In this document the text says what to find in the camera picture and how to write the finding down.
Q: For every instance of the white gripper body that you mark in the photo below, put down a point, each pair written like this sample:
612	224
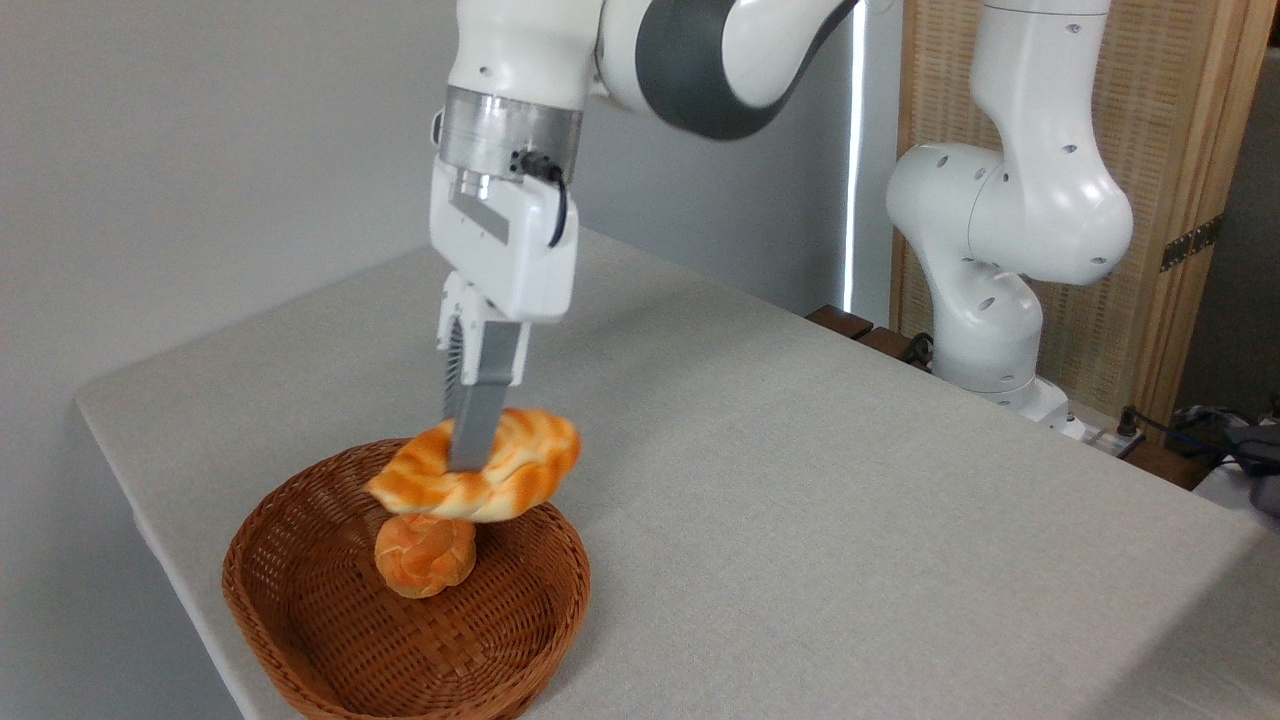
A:
510	260

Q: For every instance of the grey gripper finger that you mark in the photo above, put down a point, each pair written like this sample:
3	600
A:
458	345
490	400

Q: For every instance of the long braided bread loaf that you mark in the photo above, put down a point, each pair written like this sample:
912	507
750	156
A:
525	465

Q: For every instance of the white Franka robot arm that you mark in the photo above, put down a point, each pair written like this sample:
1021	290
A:
1040	200

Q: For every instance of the round knotted bread roll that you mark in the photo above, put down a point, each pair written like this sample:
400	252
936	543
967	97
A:
425	565

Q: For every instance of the brown wicker basket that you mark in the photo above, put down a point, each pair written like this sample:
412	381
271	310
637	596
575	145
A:
450	650

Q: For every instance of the dark brown wooden block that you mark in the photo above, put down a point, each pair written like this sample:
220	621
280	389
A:
838	321
888	343
1165	465

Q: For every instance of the white power strip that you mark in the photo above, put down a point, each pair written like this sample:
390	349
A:
1105	438

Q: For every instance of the dark metal screen hinge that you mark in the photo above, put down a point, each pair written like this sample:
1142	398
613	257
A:
1190	243

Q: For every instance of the dark grey bag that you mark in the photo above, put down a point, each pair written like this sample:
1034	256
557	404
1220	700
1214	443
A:
1245	450

